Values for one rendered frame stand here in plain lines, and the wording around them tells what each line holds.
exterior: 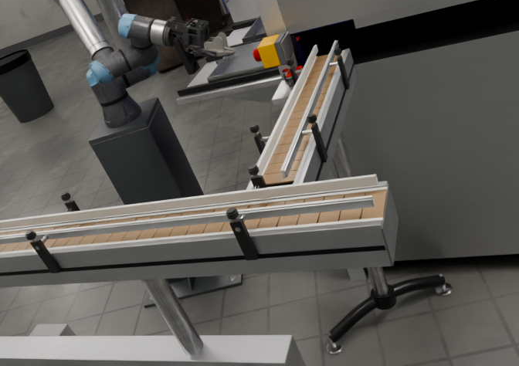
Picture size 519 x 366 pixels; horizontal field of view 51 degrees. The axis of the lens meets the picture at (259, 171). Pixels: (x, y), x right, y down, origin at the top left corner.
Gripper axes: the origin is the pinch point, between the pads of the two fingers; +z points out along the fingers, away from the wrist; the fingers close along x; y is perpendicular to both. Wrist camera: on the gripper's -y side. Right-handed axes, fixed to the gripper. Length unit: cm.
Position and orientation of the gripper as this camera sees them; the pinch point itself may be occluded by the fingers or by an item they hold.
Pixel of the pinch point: (231, 53)
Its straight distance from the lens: 167.8
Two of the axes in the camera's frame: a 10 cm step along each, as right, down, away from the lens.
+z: 9.6, 2.3, -1.6
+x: 2.7, -5.7, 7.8
